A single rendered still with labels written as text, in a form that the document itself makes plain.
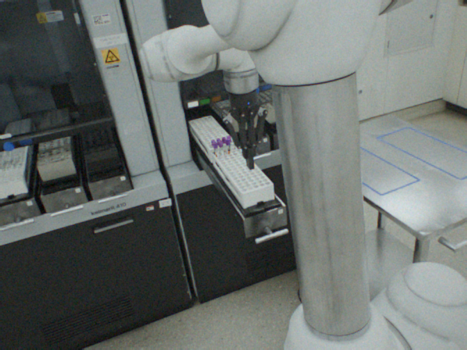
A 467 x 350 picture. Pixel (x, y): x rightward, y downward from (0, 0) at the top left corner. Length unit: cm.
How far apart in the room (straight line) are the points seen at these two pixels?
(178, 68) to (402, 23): 263
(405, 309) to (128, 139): 112
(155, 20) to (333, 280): 111
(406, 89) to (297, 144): 316
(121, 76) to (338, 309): 111
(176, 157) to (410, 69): 238
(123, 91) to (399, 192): 95
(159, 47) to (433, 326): 74
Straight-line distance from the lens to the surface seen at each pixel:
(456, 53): 377
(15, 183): 157
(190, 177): 158
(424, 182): 133
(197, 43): 86
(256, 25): 43
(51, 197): 155
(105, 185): 154
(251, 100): 108
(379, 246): 191
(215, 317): 202
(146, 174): 164
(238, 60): 102
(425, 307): 76
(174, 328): 202
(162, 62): 95
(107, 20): 146
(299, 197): 53
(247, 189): 120
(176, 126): 159
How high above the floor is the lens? 152
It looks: 30 degrees down
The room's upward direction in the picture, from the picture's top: 7 degrees counter-clockwise
